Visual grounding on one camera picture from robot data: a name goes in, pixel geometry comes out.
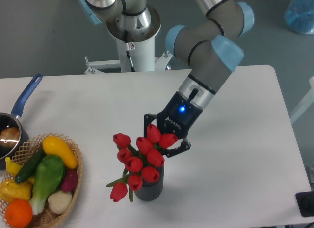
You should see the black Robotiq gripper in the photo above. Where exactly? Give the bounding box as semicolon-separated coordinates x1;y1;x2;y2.
143;91;203;158

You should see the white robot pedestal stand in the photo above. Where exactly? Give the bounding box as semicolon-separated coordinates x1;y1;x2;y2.
85;38;173;74

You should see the red tulip bouquet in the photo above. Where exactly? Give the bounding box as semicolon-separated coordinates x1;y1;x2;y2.
107;124;178;202

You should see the yellow squash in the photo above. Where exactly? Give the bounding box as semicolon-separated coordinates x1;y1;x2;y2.
42;135;78;169

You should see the white frame leg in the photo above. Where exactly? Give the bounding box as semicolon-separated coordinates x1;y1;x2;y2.
289;76;314;124

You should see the browned bread in pan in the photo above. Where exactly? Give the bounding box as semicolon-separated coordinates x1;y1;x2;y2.
0;127;20;149

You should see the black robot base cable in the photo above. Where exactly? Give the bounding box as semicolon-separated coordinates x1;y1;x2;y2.
123;30;136;72

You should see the blue handled saucepan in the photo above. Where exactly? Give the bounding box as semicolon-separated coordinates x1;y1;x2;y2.
0;74;43;170

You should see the purple red radish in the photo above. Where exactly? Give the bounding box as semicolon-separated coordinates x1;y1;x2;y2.
60;169;79;192

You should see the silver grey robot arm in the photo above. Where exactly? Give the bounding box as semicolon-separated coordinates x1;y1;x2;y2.
78;0;254;157

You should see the green bok choy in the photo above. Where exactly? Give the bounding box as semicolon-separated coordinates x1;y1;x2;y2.
29;155;65;216

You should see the dark grey ribbed vase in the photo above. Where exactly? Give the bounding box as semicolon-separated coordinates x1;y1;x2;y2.
134;166;164;201

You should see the white garlic bulb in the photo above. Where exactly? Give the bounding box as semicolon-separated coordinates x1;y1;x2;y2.
48;190;72;214

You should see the dark green cucumber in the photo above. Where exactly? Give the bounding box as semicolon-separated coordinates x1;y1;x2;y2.
15;147;46;183

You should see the black device at table edge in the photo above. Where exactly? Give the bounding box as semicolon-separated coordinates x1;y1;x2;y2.
295;191;314;217

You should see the orange fruit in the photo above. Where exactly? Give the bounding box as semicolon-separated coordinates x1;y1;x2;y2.
5;199;33;228

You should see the yellow gourd pumpkin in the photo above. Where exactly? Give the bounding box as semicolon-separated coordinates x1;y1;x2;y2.
0;179;32;203

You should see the yellow banana pepper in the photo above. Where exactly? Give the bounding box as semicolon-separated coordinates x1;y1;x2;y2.
5;157;22;176

